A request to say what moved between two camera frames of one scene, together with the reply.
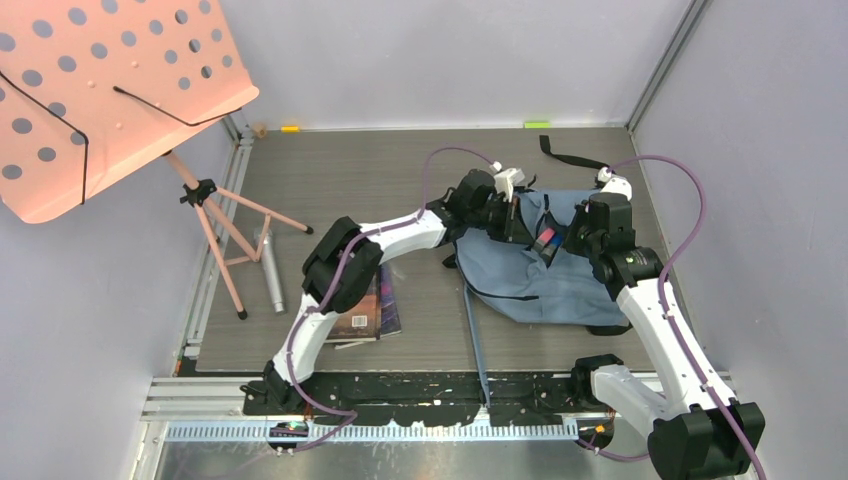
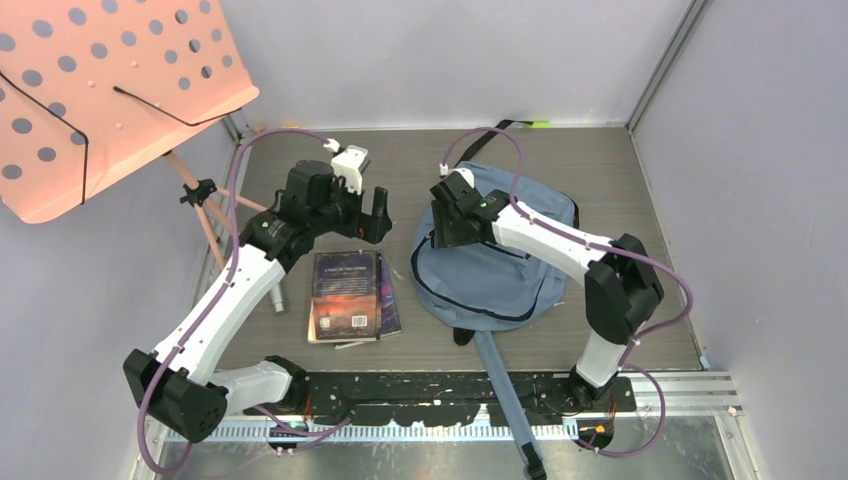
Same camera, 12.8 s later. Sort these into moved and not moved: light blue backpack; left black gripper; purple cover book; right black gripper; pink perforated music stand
Moved: left black gripper; light blue backpack; right black gripper
Not moved: purple cover book; pink perforated music stand
